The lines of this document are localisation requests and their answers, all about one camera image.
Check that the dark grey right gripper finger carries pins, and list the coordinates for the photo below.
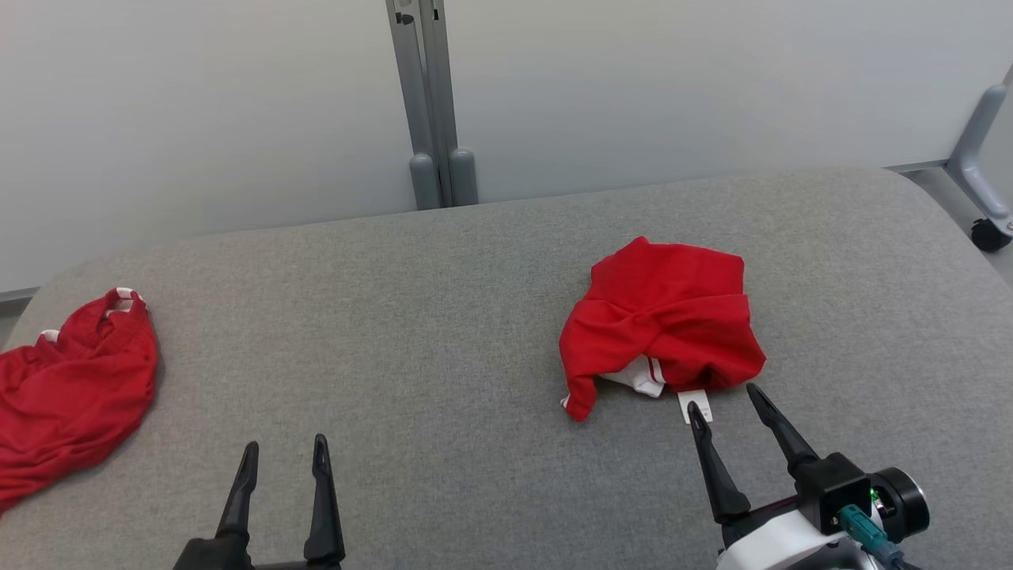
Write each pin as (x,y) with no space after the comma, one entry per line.
(779,431)
(716,475)

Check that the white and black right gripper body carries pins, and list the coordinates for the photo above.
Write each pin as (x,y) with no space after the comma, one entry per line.
(823,483)

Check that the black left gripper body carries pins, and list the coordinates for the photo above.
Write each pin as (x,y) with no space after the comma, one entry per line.
(229,556)

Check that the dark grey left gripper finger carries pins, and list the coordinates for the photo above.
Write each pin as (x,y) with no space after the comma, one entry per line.
(323,507)
(237,499)

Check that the red shirt with white collar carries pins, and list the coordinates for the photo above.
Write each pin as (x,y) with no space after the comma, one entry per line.
(665,317)

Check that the red shorts with white trim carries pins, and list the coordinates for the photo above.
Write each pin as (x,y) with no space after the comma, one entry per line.
(71,396)

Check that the grey partition foot with caster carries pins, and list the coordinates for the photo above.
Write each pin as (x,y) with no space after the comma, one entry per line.
(977,150)

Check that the black round wrist camera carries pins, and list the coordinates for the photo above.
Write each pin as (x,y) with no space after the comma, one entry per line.
(906,499)

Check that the grey metal partition post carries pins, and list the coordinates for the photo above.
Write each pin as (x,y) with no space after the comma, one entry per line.
(459,170)
(413,103)

